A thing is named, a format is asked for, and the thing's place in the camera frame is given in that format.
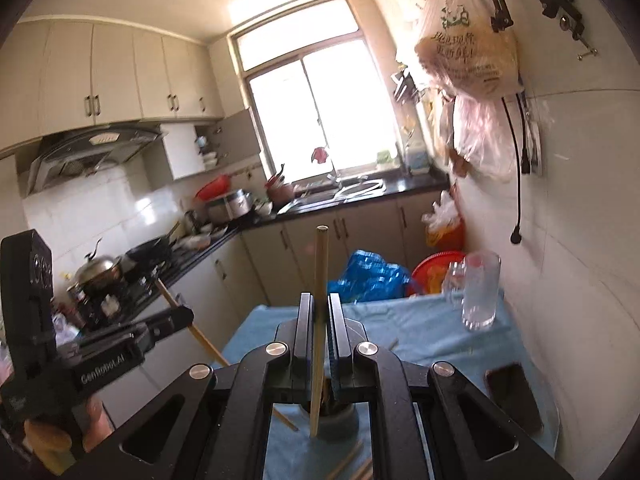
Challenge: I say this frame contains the cream lower cabinets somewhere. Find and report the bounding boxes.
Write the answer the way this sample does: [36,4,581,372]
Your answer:
[100,192,452,427]

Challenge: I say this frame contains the grey range hood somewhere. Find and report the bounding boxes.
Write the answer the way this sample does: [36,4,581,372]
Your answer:
[26,122,167,197]

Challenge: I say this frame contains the black kitchen countertop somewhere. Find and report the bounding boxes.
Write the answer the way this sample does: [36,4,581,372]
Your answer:
[75,172,451,332]

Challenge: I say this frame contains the white crumpled plastic bag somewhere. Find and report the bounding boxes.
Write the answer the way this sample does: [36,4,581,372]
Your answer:
[421,191,463,233]

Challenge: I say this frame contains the white plastic container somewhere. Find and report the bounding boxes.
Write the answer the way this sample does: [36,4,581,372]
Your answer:
[404,139,432,174]

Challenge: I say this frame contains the clear glass mug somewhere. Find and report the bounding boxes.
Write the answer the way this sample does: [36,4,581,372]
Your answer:
[442,251,502,332]

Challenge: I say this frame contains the red plastic basin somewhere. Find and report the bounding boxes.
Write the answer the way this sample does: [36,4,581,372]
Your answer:
[407,251,466,297]

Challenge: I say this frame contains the dark metal chopstick holder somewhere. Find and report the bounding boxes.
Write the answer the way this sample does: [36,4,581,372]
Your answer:
[299,399,362,442]

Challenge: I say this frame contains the black smartphone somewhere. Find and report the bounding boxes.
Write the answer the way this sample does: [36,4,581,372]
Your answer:
[485,362,545,436]

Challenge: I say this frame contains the black frying pan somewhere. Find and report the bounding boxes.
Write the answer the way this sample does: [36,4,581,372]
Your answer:
[125,236,174,264]

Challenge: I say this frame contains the small clear hanging bag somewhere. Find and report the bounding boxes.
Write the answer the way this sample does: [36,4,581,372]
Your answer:
[434,94,458,161]

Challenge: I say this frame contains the red colander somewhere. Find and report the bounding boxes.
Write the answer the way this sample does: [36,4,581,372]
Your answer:
[194,175,234,202]

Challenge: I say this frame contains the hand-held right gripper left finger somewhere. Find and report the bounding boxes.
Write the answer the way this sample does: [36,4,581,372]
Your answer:
[60,292,317,480]

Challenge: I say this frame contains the blue tablecloth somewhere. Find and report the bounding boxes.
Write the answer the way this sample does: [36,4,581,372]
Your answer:
[220,292,557,480]

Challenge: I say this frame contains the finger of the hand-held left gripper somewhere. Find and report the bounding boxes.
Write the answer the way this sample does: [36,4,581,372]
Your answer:
[134,305,195,357]

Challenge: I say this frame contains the kitchen window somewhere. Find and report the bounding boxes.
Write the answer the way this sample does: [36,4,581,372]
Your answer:
[226,0,402,184]

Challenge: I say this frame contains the cream upper cabinets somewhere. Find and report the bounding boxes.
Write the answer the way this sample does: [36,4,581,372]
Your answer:
[0,17,224,157]

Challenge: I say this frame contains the steel pot with red lid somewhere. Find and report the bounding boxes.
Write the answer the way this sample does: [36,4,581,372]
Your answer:
[206,188,254,225]

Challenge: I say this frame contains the white bag with flatbread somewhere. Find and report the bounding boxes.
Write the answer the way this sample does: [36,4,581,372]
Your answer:
[414,0,521,102]

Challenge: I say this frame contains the person's left hand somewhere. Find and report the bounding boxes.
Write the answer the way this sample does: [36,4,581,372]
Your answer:
[24,394,115,476]

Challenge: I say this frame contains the white wall socket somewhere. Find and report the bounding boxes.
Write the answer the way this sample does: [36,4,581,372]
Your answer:
[521,104,545,177]

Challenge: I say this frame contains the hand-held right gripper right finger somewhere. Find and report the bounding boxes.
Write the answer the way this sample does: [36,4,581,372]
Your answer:
[327,292,576,480]

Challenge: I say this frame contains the pink translucent plastic bag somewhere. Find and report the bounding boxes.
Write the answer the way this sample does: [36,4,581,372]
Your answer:
[452,94,518,183]

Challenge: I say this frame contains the steel sink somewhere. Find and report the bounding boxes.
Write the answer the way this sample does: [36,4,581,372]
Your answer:
[278,177,387,213]

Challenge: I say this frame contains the blue plastic bag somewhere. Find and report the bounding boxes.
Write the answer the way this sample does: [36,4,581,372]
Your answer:
[327,249,412,305]

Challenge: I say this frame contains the metal wall rack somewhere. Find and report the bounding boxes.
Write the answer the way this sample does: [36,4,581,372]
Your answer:
[391,69,417,104]

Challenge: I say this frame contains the cream cabinets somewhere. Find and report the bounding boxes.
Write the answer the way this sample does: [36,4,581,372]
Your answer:
[100,192,452,427]
[0,17,224,157]

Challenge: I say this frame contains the black gas stove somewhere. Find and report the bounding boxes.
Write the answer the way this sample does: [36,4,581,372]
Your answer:
[79,259,173,322]

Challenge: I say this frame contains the black cable with plug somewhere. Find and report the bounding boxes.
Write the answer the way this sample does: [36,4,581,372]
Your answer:
[501,94,532,246]

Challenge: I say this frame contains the open wall cabinet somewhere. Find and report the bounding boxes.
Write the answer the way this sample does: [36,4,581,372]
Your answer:
[159,106,262,182]

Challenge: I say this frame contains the wok with steel lid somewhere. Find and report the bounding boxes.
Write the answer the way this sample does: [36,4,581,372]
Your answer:
[74,237,124,287]

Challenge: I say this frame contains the orange trash bin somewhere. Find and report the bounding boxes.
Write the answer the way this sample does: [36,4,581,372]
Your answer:
[425,220,464,249]

